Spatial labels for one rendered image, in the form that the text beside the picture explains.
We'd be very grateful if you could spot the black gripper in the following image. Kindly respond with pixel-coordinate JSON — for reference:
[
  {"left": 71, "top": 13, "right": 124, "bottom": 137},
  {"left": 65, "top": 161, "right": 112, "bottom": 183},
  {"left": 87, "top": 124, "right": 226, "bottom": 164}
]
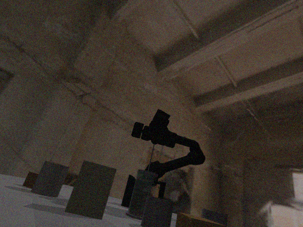
[{"left": 131, "top": 122, "right": 178, "bottom": 148}]

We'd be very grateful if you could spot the brown rectangular block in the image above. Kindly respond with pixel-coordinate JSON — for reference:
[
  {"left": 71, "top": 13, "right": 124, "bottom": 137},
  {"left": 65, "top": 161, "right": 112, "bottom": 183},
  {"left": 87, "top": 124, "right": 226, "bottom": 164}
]
[
  {"left": 23, "top": 172, "right": 39, "bottom": 189},
  {"left": 176, "top": 212, "right": 227, "bottom": 227}
]

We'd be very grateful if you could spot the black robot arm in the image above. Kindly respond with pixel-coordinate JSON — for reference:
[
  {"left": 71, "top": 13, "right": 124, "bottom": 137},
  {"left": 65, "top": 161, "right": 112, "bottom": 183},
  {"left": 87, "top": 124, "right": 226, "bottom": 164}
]
[{"left": 149, "top": 109, "right": 205, "bottom": 181}]

